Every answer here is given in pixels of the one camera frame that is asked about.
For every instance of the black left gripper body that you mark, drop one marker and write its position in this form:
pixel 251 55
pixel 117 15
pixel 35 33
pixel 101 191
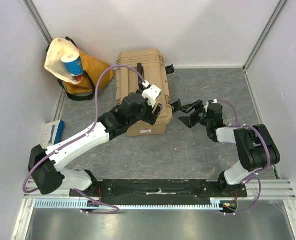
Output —
pixel 146 109

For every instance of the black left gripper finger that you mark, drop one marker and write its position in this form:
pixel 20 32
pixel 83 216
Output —
pixel 157 110
pixel 150 119

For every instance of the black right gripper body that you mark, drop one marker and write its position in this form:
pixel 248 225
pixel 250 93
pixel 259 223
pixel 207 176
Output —
pixel 194 114

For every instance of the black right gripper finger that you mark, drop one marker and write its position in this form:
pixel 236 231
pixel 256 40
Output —
pixel 185 120
pixel 192 106

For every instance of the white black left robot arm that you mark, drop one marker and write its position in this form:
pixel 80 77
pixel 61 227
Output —
pixel 47 167

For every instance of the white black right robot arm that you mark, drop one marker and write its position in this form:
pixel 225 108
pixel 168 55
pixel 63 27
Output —
pixel 255 148

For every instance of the tan leather tool bag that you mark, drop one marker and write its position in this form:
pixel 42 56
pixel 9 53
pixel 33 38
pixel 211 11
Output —
pixel 82 87

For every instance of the blue packaged tool card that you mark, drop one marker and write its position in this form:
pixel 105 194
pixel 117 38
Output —
pixel 52 133

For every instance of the blue paper towel roll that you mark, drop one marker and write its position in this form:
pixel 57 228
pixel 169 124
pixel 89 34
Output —
pixel 72 62

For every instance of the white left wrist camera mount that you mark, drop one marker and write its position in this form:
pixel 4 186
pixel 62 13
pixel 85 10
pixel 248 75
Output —
pixel 151 93

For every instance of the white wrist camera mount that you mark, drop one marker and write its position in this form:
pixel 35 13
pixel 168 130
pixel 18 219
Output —
pixel 209 102
pixel 151 93

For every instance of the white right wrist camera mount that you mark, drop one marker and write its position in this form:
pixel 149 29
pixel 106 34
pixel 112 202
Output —
pixel 209 102

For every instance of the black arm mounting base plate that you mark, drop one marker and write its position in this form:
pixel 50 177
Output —
pixel 118 191

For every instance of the grey slotted cable duct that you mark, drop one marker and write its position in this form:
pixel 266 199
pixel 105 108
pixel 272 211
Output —
pixel 87 205

